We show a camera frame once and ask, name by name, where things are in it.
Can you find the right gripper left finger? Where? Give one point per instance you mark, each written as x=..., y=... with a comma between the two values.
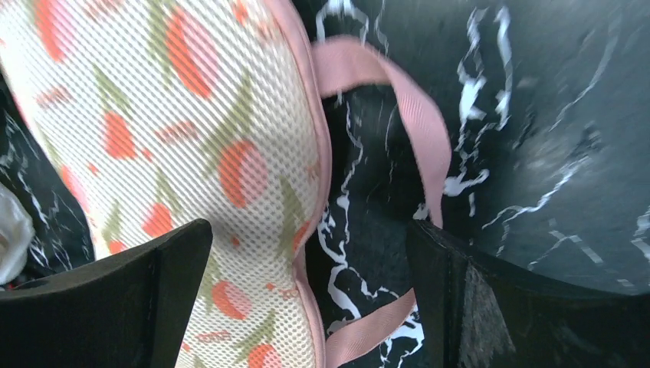
x=127, y=310

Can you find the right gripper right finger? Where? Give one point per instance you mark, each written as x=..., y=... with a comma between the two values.
x=481, y=311

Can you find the floral mesh laundry bag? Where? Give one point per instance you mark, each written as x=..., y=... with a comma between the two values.
x=157, y=113

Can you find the cream round mesh laundry bag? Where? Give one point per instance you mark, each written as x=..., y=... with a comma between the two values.
x=17, y=232

